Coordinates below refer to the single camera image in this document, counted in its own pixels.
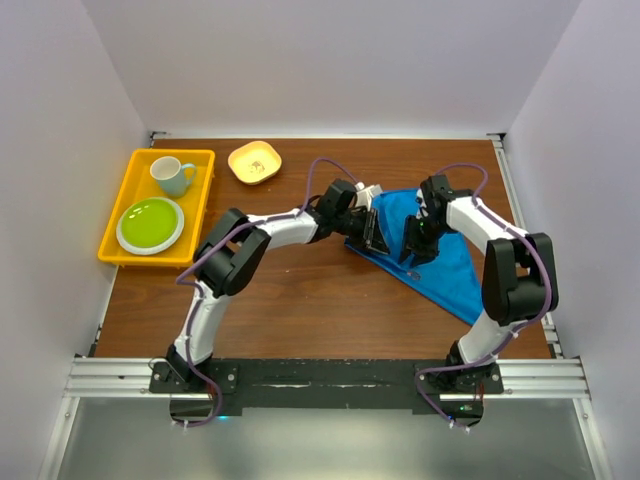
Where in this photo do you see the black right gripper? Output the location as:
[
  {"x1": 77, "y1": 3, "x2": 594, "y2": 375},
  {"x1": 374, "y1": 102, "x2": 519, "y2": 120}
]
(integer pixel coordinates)
[{"x1": 398, "y1": 215, "x2": 451, "y2": 268}]

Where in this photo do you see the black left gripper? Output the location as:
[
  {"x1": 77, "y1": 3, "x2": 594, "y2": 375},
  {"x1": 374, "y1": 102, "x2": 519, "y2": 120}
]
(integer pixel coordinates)
[{"x1": 332, "y1": 206, "x2": 389, "y2": 255}]

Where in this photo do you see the blue cloth napkin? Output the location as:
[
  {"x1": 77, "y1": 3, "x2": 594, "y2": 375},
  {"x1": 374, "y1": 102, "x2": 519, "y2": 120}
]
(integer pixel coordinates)
[{"x1": 345, "y1": 188, "x2": 483, "y2": 326}]

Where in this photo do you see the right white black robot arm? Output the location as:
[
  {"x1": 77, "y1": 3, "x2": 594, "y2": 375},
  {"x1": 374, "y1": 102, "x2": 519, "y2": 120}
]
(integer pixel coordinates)
[{"x1": 400, "y1": 174, "x2": 559, "y2": 393}]

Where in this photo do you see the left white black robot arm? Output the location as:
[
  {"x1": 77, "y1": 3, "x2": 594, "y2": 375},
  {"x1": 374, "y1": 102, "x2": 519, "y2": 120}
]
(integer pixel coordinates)
[{"x1": 166, "y1": 179, "x2": 389, "y2": 392}]

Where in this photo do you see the yellow square bowl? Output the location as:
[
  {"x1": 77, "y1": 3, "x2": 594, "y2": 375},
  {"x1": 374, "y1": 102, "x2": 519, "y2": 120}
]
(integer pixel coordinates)
[{"x1": 227, "y1": 140, "x2": 282, "y2": 185}]

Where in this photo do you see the light blue ceramic mug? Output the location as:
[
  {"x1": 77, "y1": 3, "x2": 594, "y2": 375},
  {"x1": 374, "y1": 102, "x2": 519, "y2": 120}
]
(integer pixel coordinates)
[{"x1": 150, "y1": 156, "x2": 197, "y2": 198}]

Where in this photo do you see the green plate white rim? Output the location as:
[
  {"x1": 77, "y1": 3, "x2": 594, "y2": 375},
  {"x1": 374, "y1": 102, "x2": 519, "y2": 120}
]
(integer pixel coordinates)
[{"x1": 116, "y1": 197, "x2": 185, "y2": 256}]

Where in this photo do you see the yellow plastic tray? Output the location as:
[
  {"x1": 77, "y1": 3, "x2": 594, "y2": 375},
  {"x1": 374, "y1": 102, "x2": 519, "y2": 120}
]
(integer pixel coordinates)
[{"x1": 97, "y1": 149, "x2": 215, "y2": 267}]

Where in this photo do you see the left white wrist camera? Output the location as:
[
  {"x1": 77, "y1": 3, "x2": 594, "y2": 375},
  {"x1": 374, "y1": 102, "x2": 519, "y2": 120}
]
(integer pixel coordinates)
[{"x1": 354, "y1": 182, "x2": 383, "y2": 210}]

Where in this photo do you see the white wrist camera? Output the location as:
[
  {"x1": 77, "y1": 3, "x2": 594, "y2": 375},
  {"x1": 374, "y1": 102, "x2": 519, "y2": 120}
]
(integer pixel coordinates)
[
  {"x1": 354, "y1": 182, "x2": 383, "y2": 210},
  {"x1": 416, "y1": 190, "x2": 429, "y2": 218}
]

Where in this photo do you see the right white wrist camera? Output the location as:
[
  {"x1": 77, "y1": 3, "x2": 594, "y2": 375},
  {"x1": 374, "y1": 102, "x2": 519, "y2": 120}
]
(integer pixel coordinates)
[{"x1": 416, "y1": 190, "x2": 429, "y2": 218}]

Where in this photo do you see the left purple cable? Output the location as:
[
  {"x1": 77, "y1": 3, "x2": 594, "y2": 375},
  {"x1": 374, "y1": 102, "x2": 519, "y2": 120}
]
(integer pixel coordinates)
[{"x1": 174, "y1": 157, "x2": 364, "y2": 430}]

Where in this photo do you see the purple cable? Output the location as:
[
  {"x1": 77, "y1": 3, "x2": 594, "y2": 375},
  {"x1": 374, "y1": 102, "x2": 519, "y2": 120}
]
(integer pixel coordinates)
[
  {"x1": 174, "y1": 157, "x2": 364, "y2": 430},
  {"x1": 413, "y1": 162, "x2": 554, "y2": 434}
]

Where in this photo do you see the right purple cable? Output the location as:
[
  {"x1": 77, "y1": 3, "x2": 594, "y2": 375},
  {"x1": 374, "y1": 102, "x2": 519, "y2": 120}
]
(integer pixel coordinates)
[{"x1": 413, "y1": 162, "x2": 554, "y2": 434}]

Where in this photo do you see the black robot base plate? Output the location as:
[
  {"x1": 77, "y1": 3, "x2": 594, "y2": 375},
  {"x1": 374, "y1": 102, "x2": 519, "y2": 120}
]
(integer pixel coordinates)
[{"x1": 148, "y1": 358, "x2": 504, "y2": 420}]

